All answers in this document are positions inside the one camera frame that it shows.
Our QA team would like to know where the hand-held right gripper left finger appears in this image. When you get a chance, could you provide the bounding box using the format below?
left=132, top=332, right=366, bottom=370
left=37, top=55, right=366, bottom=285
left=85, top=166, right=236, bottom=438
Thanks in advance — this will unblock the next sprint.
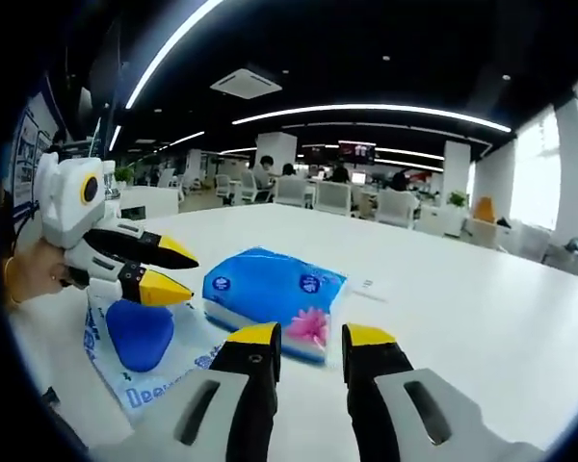
left=89, top=321, right=283, bottom=462

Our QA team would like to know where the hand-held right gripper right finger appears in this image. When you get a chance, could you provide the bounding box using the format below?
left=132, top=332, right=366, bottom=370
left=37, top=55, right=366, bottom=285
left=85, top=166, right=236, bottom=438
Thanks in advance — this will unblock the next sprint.
left=341, top=321, right=545, bottom=462

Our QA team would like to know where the blue pad packet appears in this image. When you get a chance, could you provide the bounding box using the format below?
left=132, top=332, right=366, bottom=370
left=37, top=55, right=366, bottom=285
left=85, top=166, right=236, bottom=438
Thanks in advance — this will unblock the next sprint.
left=81, top=288, right=227, bottom=424

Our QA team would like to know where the blue tissue pack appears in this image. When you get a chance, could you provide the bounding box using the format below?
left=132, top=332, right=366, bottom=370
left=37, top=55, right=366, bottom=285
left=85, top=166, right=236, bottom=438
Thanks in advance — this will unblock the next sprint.
left=201, top=246, right=353, bottom=367

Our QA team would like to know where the person's left hand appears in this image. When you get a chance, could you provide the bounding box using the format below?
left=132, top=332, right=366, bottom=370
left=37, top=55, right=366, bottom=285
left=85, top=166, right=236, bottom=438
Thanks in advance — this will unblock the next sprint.
left=10, top=239, right=87, bottom=303

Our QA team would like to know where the small white paper slip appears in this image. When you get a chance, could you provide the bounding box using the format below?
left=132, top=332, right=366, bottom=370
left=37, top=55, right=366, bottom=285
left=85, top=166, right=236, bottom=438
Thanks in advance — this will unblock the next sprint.
left=351, top=276, right=389, bottom=304

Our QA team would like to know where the white table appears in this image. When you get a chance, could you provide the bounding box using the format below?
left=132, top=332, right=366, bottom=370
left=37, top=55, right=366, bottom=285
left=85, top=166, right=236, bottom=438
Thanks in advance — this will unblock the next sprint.
left=7, top=201, right=578, bottom=462

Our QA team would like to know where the white office chair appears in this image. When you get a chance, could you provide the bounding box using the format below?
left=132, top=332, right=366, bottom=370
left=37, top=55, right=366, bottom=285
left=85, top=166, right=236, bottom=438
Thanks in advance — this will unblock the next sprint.
left=274, top=176, right=314, bottom=209
left=315, top=181, right=353, bottom=217
left=240, top=170, right=271, bottom=206
left=375, top=190, right=415, bottom=228

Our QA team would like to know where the white square pillar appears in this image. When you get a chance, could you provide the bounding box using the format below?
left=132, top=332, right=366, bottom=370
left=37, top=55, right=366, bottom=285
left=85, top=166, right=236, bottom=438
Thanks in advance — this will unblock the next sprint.
left=442, top=141, right=472, bottom=193
left=254, top=132, right=299, bottom=169

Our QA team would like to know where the long curved ceiling light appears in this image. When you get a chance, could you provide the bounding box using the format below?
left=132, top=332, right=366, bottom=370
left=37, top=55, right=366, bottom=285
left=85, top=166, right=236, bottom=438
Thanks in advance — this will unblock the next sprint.
left=123, top=0, right=227, bottom=111

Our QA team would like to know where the ceiling air vent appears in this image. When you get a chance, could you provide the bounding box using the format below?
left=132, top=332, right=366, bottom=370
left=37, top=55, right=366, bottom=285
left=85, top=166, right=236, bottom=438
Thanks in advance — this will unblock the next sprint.
left=209, top=66, right=283, bottom=101

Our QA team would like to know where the orange chair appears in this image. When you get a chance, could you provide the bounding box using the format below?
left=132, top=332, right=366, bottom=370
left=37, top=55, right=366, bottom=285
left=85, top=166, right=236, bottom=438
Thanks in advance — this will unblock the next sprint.
left=474, top=195, right=497, bottom=223

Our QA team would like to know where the hanging red screen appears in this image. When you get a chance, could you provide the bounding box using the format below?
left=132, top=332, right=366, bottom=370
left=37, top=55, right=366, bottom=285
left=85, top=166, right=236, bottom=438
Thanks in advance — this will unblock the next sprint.
left=337, top=140, right=377, bottom=163

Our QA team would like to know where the large white window pillar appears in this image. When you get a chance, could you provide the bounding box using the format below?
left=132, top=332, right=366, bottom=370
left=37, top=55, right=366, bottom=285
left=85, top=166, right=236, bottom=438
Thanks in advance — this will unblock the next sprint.
left=553, top=98, right=578, bottom=242

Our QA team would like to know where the blue framed wall board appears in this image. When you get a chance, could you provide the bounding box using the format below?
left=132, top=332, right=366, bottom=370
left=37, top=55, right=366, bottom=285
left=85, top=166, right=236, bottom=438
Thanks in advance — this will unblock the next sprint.
left=13, top=90, right=54, bottom=193

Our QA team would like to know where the gold bracelet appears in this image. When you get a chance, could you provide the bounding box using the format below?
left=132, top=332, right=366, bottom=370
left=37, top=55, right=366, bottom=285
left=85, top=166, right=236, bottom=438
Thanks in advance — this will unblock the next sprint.
left=2, top=256, right=23, bottom=305

